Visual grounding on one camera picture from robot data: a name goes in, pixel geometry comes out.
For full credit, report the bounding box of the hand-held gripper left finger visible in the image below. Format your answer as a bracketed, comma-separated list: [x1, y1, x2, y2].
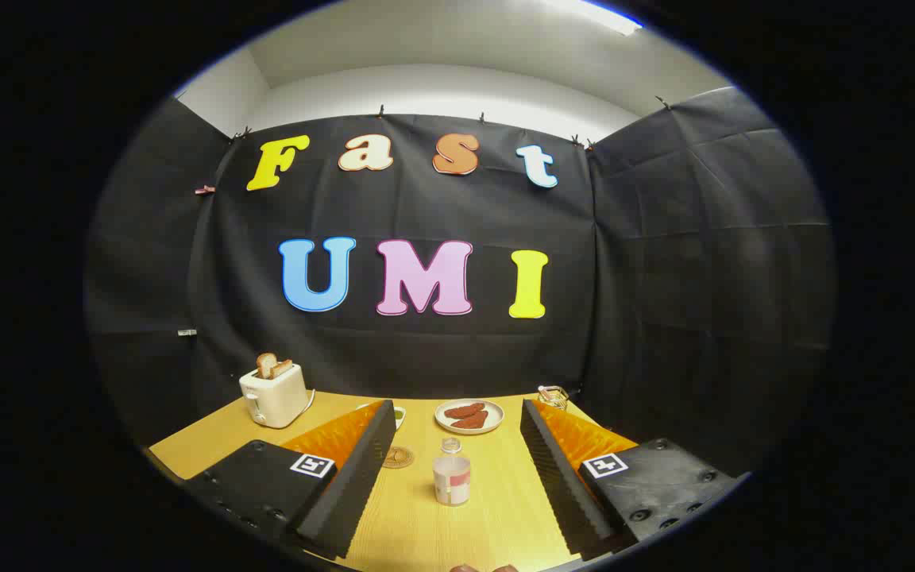
[185, 399, 397, 560]

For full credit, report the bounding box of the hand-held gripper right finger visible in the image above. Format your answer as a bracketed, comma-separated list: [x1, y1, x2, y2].
[520, 399, 748, 562]

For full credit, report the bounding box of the clear juice bottle pink label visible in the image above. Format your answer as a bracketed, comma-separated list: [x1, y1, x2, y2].
[433, 438, 472, 507]

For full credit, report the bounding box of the wooden table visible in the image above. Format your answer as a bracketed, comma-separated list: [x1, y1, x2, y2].
[148, 389, 641, 572]

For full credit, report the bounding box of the white divided dish with beans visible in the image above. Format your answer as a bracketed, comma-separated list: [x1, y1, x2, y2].
[357, 402, 407, 431]

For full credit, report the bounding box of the round white plate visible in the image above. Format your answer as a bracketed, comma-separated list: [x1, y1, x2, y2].
[434, 398, 505, 435]

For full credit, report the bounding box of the white toaster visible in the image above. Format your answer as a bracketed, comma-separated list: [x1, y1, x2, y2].
[239, 364, 309, 430]

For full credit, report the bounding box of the black backdrop cloth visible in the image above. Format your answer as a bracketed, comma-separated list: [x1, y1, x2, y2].
[84, 86, 836, 477]

